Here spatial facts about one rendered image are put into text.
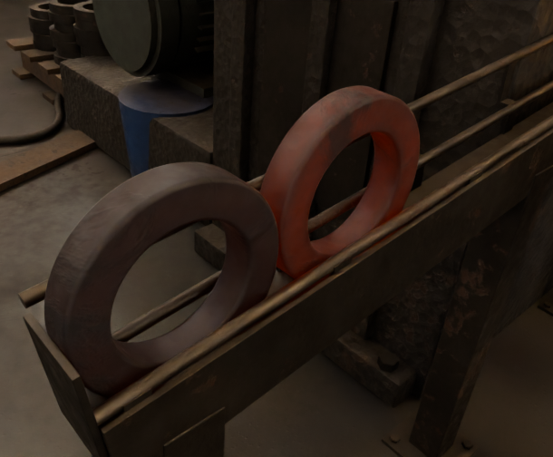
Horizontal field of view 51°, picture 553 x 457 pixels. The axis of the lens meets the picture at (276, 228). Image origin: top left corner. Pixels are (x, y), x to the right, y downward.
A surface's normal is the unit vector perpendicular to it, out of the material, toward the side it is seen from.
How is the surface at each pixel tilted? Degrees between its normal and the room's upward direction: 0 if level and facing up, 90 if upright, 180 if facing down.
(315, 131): 36
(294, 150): 50
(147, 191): 14
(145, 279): 0
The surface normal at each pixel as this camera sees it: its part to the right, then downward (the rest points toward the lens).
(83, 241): -0.47, -0.37
